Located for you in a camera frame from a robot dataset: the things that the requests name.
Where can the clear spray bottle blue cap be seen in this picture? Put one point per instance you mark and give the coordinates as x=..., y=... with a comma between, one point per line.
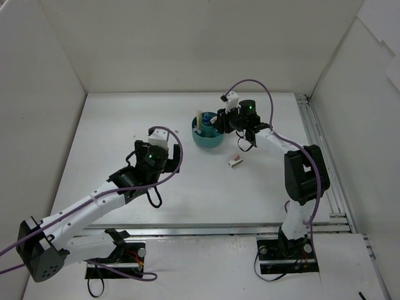
x=206, y=120

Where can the pink white stapler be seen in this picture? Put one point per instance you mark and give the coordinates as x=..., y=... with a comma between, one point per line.
x=235, y=161

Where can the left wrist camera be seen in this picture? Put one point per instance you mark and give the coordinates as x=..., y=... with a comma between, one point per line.
x=159, y=137

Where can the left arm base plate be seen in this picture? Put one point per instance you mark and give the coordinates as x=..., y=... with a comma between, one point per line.
x=130, y=262

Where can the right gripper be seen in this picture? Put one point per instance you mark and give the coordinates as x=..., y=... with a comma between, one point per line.
x=220, y=119

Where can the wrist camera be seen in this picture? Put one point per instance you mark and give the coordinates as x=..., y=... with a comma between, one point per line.
x=231, y=100
x=159, y=137

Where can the aluminium rail front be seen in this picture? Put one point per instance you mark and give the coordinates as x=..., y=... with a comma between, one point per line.
x=217, y=230

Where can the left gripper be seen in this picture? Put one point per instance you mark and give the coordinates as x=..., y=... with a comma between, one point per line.
x=176, y=153

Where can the yellow highlighter pen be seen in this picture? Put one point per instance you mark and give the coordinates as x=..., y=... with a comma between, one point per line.
x=198, y=121

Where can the aluminium rail right side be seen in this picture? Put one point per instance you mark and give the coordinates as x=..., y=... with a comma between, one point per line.
x=332, y=202

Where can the teal round organizer container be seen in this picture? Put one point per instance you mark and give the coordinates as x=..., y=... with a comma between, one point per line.
x=209, y=138

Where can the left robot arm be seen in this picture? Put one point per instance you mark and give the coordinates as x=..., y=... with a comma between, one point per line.
x=46, y=246

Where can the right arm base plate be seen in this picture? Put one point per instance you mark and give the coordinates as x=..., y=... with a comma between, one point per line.
x=271, y=261

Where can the aluminium rail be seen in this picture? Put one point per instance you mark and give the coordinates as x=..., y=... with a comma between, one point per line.
x=332, y=202
x=217, y=230

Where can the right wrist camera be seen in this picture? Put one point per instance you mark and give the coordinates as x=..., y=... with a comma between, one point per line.
x=231, y=100

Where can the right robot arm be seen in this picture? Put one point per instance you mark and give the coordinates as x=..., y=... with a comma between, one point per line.
x=305, y=173

